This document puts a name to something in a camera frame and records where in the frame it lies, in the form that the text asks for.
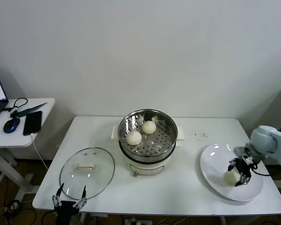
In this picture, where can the white side table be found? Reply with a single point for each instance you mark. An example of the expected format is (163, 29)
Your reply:
(11, 139)

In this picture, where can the white steamed baozi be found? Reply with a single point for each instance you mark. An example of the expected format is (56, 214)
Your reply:
(149, 127)
(230, 178)
(134, 137)

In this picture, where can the black smartphone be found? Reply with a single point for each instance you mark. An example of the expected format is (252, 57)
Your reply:
(32, 122)

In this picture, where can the green black knife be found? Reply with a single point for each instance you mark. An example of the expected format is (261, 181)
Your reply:
(28, 110)

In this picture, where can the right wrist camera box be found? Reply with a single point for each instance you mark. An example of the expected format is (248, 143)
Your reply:
(242, 152)

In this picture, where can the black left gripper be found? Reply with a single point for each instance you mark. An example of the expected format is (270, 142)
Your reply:
(65, 211)

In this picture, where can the stainless steel steamer basket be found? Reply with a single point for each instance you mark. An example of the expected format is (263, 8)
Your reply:
(165, 140)

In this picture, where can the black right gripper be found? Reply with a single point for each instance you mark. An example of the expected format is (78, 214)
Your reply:
(243, 167)

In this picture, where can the white oval plate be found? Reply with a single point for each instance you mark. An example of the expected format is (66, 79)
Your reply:
(213, 164)

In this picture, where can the white electric cooker pot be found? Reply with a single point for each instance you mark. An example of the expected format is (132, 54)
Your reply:
(146, 167)

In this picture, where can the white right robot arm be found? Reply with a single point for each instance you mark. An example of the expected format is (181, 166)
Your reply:
(263, 138)

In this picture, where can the blue computer mouse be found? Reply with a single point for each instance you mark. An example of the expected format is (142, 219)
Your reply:
(11, 125)

